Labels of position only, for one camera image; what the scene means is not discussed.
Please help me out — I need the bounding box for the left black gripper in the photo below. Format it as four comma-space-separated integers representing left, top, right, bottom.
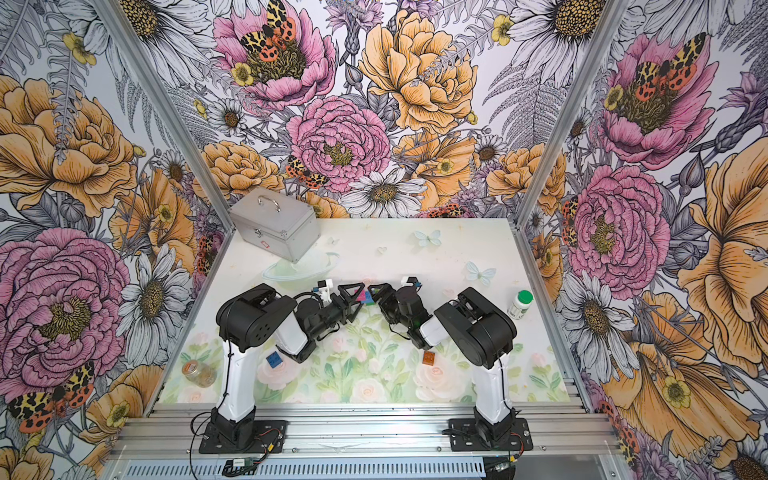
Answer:
310, 286, 366, 339

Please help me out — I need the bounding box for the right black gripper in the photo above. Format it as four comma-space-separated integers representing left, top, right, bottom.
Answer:
368, 283, 413, 329

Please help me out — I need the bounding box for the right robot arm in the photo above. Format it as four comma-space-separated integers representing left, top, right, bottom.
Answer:
368, 281, 532, 453

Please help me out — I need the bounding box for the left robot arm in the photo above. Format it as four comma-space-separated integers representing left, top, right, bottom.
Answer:
200, 280, 365, 453

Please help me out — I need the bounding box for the orange lego brick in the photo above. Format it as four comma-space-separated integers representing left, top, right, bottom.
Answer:
422, 351, 435, 366

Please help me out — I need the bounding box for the dark blue lego brick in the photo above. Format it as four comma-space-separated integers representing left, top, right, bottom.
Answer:
266, 351, 283, 369

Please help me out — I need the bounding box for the clear glass bowl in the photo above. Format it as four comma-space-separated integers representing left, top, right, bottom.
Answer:
262, 250, 340, 283

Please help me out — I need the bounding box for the silver metal case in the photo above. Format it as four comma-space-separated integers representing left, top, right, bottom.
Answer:
229, 187, 320, 263

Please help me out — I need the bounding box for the small glass jar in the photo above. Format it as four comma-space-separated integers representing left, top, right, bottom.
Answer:
182, 360, 217, 388

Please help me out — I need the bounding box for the small green circuit board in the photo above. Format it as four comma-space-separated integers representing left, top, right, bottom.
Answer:
221, 458, 259, 478

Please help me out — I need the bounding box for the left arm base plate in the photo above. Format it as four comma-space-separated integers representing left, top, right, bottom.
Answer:
197, 420, 288, 455

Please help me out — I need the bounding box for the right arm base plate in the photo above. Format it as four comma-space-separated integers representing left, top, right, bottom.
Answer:
442, 417, 534, 453

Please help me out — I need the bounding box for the aluminium front rail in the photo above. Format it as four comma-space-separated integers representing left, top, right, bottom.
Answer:
110, 403, 619, 460

